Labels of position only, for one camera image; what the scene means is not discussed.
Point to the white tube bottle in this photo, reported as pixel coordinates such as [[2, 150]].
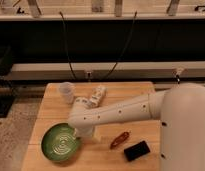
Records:
[[97, 95]]

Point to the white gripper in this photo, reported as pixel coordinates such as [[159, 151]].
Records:
[[84, 132]]

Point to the white wall rail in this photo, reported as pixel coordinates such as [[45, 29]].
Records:
[[123, 71]]

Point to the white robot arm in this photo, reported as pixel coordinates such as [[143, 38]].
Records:
[[181, 113]]

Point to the clear plastic cup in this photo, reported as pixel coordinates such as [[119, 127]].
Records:
[[66, 90]]

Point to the green ceramic bowl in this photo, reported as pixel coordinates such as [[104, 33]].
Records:
[[59, 143]]

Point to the white wall power outlet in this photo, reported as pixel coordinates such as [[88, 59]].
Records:
[[88, 75]]

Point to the red-brown sausage toy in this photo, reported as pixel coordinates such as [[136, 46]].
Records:
[[120, 139]]

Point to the black rectangular phone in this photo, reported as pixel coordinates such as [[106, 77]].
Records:
[[133, 152]]

